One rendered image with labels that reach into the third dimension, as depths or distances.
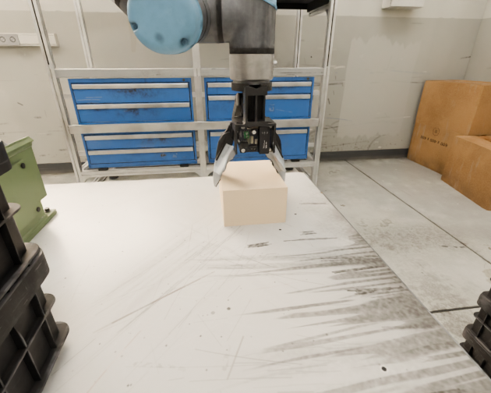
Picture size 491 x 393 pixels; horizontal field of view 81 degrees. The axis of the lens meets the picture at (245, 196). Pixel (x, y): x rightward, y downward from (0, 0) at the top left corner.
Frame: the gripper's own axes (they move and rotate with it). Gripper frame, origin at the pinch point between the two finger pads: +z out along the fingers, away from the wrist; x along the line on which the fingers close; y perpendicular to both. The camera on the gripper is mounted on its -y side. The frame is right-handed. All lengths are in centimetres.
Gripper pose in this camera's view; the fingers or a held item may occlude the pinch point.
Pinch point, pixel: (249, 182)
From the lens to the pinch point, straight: 60.9
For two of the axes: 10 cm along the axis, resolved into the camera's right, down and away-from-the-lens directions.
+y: 1.4, 4.3, -8.9
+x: 9.9, -0.6, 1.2
